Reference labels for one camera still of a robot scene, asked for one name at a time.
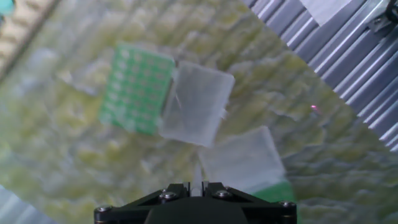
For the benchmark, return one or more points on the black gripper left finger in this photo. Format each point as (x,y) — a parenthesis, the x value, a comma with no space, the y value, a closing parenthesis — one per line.
(124,214)

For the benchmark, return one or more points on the large translucent pipette tip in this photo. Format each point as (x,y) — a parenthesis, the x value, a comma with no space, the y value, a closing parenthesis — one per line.
(197,179)

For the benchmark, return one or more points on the clear tip box green rack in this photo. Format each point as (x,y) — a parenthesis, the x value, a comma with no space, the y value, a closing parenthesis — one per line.
(245,158)
(136,90)

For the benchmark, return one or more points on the green marble patterned mat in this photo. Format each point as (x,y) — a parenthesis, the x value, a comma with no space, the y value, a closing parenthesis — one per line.
(77,155)

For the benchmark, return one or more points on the white paper sheet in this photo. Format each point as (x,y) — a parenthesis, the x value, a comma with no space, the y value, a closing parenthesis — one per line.
(326,9)

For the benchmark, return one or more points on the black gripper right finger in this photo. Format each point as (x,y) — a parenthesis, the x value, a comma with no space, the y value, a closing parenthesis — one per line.
(270,214)

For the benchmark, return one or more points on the wooden shape puzzle board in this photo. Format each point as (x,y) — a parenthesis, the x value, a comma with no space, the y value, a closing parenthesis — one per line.
(18,31)

